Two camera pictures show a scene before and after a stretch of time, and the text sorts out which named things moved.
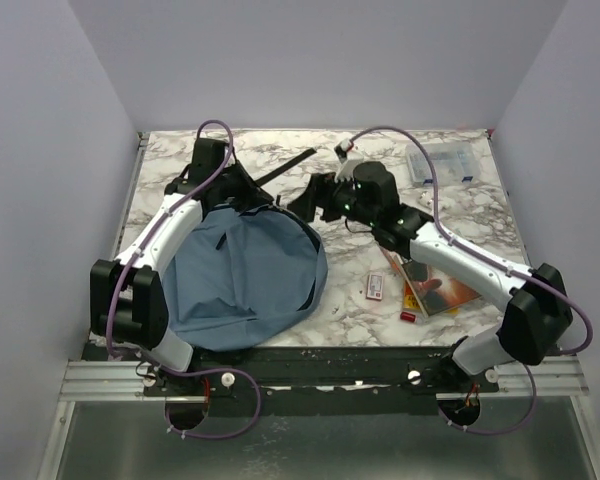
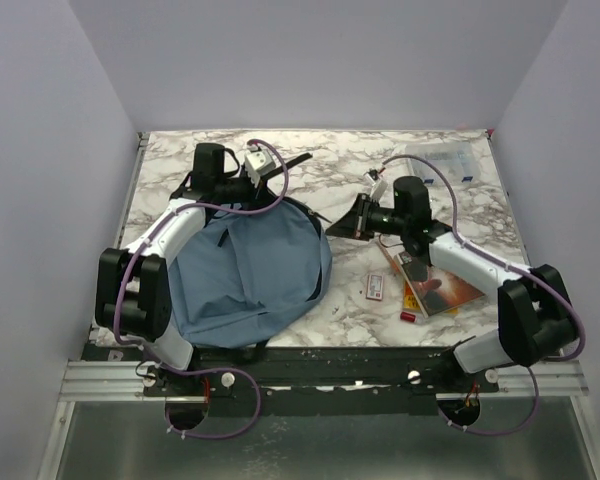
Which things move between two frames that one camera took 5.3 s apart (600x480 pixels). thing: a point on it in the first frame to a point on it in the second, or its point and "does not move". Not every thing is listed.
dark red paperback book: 435,289 does not move
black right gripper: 304,206 to 356,223
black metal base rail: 312,381 does not move
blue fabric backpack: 251,275 does not move
